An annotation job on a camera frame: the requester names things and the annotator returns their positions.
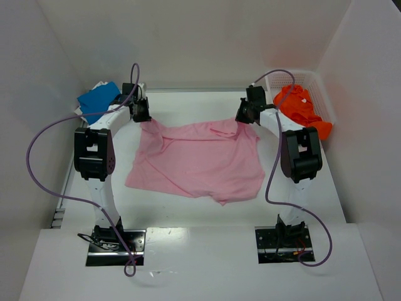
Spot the pink t-shirt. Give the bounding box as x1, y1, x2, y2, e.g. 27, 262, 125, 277
125, 119, 265, 204

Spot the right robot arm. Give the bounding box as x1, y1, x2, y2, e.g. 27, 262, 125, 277
236, 85, 323, 243

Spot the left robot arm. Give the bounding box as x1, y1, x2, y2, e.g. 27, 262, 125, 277
74, 83, 152, 251

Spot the white perforated plastic basket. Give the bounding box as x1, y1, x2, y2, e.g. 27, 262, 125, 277
264, 70, 336, 125

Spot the blue folded t-shirt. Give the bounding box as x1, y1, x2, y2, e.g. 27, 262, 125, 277
78, 82, 120, 115

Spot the orange crumpled t-shirt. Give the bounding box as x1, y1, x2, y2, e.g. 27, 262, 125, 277
280, 85, 333, 140

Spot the white folded t-shirt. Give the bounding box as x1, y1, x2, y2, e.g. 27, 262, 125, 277
74, 81, 108, 122

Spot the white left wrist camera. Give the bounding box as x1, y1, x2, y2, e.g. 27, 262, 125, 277
137, 82, 147, 99

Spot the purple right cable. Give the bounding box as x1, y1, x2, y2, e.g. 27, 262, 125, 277
252, 69, 333, 267

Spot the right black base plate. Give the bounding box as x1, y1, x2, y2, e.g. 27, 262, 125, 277
255, 226, 315, 264

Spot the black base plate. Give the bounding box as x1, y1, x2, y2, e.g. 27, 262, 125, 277
81, 230, 146, 267
255, 226, 315, 264

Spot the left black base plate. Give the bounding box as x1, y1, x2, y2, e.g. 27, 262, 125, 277
81, 230, 146, 267

